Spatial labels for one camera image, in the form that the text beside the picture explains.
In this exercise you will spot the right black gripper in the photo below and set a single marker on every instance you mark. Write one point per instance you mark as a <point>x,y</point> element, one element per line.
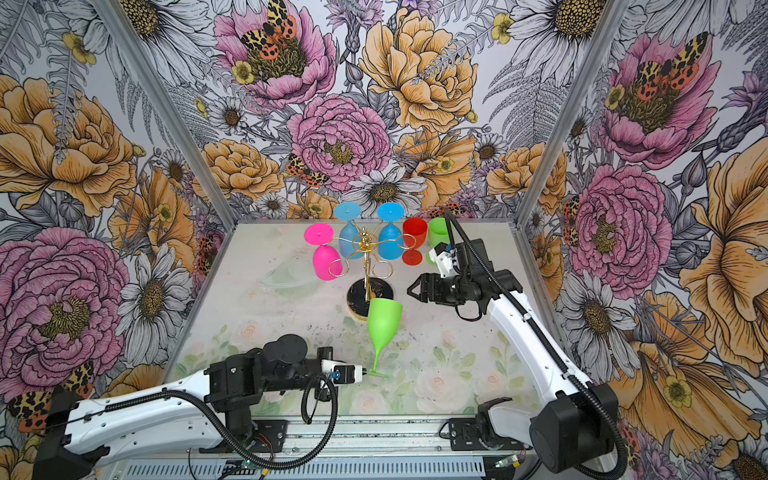
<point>425,293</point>

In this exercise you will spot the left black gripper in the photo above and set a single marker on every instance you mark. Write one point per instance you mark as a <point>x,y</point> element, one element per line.
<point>325,352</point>

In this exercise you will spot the green wine glass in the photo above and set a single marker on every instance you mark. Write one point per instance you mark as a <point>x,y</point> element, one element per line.
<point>438,238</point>
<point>383,320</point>

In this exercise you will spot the blue wine glass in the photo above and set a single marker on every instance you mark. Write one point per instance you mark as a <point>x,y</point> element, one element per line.
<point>390,243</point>
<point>349,243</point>

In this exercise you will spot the red wine glass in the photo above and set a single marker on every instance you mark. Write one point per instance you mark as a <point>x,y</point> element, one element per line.
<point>414,235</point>

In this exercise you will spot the pink wine glass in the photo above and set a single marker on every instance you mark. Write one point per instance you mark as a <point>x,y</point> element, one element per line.
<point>326,260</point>

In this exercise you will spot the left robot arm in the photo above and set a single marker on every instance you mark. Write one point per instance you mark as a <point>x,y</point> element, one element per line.
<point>206,410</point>

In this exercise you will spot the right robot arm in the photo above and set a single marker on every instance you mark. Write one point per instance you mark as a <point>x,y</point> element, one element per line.
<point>576,426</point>

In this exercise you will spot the gold wire glass rack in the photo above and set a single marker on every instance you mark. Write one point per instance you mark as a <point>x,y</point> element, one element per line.
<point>375,275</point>

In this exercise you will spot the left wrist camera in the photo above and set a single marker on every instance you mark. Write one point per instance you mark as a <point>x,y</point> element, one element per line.
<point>343,373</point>

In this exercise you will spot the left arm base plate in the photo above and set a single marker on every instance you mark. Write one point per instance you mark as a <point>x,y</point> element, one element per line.
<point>266,436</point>

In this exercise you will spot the white perforated cable duct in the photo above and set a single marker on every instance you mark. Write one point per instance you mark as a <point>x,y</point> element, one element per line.
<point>451,467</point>

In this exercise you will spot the aluminium front rail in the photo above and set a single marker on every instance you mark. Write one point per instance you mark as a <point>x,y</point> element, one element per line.
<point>356,436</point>

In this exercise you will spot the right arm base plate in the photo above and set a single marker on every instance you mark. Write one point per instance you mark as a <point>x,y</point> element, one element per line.
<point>470,434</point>

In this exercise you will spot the right aluminium corner post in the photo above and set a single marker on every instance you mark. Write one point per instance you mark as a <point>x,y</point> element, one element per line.
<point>605,32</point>

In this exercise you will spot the aluminium corner post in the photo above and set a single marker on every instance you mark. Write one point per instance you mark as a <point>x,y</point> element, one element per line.
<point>605,32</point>
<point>125,38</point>

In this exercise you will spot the left aluminium corner post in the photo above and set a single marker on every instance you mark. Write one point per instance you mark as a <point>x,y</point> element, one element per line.
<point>125,38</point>

